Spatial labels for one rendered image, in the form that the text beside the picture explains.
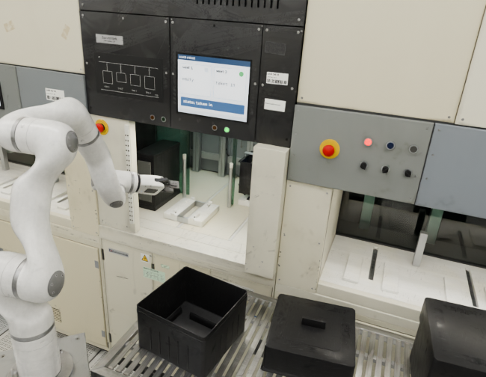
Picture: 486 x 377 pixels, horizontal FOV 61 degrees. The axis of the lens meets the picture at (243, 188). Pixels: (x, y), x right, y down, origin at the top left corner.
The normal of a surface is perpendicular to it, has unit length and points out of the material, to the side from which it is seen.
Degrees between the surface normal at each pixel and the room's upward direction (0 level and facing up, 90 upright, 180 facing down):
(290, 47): 90
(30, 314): 30
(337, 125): 90
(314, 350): 0
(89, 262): 90
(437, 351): 0
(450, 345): 0
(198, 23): 90
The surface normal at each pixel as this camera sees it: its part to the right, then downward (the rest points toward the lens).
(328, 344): 0.06, -0.92
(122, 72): -0.36, 0.35
